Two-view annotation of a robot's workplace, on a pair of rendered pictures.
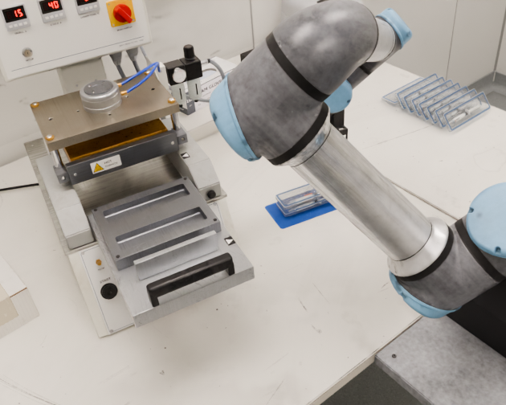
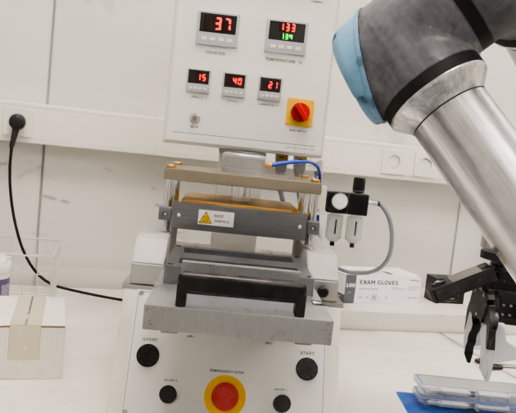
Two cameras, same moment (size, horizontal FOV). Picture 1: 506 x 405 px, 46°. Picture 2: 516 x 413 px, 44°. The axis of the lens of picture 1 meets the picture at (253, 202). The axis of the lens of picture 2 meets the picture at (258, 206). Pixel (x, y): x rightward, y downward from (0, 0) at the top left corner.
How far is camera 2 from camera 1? 0.56 m
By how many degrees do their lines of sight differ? 38
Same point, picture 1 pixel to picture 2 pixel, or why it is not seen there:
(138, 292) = (169, 296)
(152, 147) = (273, 221)
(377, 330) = not seen: outside the picture
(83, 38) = (252, 125)
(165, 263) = not seen: hidden behind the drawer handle
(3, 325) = (15, 361)
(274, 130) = (400, 47)
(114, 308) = (142, 383)
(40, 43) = (210, 115)
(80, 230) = (151, 262)
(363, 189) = not seen: outside the picture
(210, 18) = (405, 234)
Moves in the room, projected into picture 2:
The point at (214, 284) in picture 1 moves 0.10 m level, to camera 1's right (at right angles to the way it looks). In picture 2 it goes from (270, 318) to (355, 335)
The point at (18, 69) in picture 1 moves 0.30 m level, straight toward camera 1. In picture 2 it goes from (179, 132) to (159, 128)
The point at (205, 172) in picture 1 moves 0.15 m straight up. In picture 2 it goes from (324, 265) to (335, 172)
